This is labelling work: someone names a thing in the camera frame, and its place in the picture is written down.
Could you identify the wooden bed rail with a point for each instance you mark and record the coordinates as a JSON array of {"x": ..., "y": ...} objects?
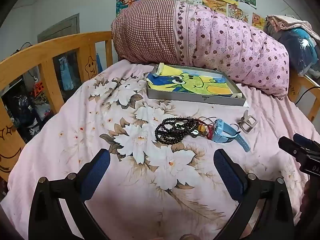
[{"x": 62, "y": 45}]

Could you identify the black printed bag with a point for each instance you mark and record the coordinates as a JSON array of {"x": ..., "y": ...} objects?
[{"x": 20, "y": 110}]

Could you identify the frog drawing paper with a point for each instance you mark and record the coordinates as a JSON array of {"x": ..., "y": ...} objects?
[{"x": 190, "y": 82}]

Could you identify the yellow bead pendant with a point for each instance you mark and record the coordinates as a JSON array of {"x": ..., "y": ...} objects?
[{"x": 201, "y": 129}]

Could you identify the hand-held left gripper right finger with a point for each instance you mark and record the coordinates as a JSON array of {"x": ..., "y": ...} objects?
[{"x": 228, "y": 170}]

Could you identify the pink dotted checked quilt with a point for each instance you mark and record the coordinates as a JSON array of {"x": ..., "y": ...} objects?
[{"x": 225, "y": 50}]

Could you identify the pink floral bed sheet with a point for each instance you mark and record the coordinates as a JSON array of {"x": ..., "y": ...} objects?
[{"x": 100, "y": 135}]

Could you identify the grey box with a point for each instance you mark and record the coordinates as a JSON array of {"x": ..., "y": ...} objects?
[{"x": 195, "y": 100}]

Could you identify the orange black toy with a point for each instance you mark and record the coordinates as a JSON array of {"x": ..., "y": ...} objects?
[{"x": 38, "y": 88}]

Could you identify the pile of folded clothes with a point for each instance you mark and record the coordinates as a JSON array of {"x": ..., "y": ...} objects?
[{"x": 287, "y": 23}]

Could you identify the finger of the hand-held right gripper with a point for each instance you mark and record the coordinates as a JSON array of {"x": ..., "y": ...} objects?
[
  {"x": 308, "y": 143},
  {"x": 290, "y": 147}
]

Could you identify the blue plastic bag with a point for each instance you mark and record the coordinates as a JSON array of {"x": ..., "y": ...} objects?
[{"x": 297, "y": 47}]

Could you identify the grey door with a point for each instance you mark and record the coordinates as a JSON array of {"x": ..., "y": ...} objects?
[{"x": 60, "y": 28}]

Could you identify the blue patterned cloth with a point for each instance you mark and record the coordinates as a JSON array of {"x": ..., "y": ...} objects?
[{"x": 65, "y": 75}]

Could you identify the blue wrist watch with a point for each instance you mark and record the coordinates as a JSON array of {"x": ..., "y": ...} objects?
[{"x": 225, "y": 131}]

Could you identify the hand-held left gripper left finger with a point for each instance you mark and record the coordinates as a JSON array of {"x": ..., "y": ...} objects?
[{"x": 96, "y": 172}]

